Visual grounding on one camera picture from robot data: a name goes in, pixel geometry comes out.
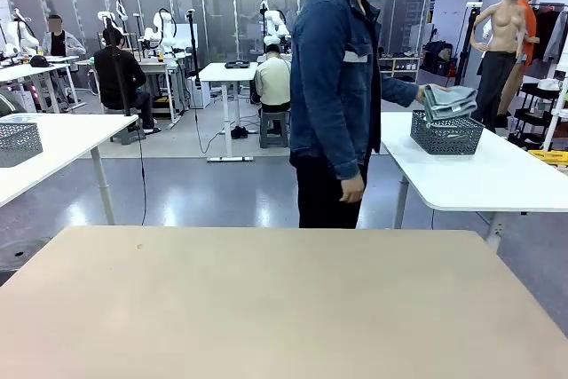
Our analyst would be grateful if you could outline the person's right hand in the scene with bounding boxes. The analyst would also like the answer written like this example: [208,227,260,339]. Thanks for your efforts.
[339,173,366,205]

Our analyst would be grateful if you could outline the person's left hand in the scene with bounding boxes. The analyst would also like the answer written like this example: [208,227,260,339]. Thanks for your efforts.
[414,84,438,107]

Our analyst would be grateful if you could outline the grey blue terry towel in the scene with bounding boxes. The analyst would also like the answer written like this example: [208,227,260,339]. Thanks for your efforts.
[422,83,479,122]

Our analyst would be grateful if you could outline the grey lattice plastic basket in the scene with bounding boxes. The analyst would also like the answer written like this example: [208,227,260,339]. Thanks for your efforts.
[0,122,44,169]
[410,109,485,156]

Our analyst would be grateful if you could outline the person's left forearm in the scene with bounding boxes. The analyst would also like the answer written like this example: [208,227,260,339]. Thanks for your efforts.
[380,76,421,108]

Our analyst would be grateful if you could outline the person's right forearm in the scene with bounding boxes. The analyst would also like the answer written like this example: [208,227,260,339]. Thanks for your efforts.
[330,138,364,180]

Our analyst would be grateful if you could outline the white shoe shelf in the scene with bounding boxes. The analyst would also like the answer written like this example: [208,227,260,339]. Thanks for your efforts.
[376,55,422,85]

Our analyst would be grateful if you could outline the black luggage bags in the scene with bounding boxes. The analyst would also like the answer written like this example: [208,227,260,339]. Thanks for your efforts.
[423,40,458,77]

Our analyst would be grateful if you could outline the black tripod with white head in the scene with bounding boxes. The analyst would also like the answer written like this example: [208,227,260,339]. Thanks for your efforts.
[446,1,483,100]

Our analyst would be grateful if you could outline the person in denim jacket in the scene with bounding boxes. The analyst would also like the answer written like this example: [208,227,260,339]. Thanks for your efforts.
[288,0,421,230]

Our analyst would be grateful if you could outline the grey plastic step stool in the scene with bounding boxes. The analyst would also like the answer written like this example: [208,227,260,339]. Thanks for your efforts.
[259,111,290,149]

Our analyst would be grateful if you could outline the white table with rounded corner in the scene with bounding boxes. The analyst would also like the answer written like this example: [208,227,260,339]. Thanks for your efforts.
[379,111,568,252]

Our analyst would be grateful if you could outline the bare mannequin with black trousers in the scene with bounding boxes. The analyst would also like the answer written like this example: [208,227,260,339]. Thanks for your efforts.
[469,0,529,134]

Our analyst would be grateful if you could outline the black rolling cart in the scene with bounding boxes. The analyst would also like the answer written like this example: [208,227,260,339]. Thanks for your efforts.
[509,81,568,140]

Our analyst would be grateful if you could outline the mannequin in orange shirt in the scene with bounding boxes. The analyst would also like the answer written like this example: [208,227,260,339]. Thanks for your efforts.
[496,0,541,116]

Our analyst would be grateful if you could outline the seated person in beige top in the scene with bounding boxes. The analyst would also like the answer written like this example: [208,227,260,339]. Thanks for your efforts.
[253,43,293,114]

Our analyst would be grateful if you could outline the clothes rack with garments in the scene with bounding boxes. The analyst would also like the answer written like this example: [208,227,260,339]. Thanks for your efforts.
[530,1,568,65]

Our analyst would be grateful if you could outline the yellow plastic crate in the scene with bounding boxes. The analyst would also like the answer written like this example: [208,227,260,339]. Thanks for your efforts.
[526,149,568,171]

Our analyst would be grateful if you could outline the small white standing desk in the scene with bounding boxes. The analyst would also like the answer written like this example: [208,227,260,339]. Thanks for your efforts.
[198,62,267,163]

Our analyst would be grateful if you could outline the thin black tripod pole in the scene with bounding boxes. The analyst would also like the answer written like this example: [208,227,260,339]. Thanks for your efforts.
[185,8,203,109]

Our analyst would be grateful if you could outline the white workbench with robots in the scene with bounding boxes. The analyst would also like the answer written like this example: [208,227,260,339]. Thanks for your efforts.
[132,52,201,130]

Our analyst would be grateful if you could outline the seated person in black top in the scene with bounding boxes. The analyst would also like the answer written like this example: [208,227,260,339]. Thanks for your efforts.
[92,27,162,135]

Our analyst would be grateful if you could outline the white table with round leg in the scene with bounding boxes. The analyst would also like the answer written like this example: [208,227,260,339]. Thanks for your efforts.
[0,112,139,225]

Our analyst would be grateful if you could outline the seated person in grey hoodie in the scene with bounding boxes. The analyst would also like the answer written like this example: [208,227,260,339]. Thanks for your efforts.
[42,14,88,59]

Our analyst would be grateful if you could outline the black round floor base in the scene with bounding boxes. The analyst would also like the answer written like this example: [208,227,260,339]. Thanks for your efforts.
[0,236,50,273]

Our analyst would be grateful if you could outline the white desk with grey frame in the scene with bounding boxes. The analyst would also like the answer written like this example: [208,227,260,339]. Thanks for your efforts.
[0,57,81,114]

